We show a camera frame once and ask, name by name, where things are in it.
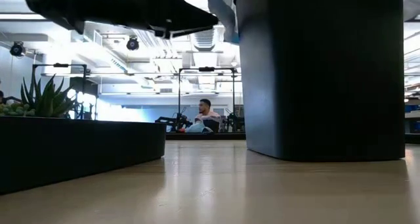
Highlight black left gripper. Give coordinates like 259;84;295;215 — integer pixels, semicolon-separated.
65;0;220;40

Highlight white plastic trash bag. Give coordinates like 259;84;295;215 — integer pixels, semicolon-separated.
205;0;420;45

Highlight black plastic trash can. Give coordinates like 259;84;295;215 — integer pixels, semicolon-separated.
235;0;406;163

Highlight black shallow tray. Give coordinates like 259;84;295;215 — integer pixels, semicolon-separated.
0;115;167;196

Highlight black ceiling spotlight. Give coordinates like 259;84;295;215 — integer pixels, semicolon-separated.
126;35;140;51
9;41;26;58

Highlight thin black pole stand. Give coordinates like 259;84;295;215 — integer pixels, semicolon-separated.
178;66;236;133

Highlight green artificial succulent plant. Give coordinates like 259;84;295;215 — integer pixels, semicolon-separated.
0;74;78;118

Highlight shelf with blue bins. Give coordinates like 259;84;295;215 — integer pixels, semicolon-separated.
404;99;420;135

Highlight black aluminium table frame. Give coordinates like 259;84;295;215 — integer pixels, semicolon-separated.
165;131;420;145

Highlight black stand frame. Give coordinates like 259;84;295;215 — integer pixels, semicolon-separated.
31;62;99;120

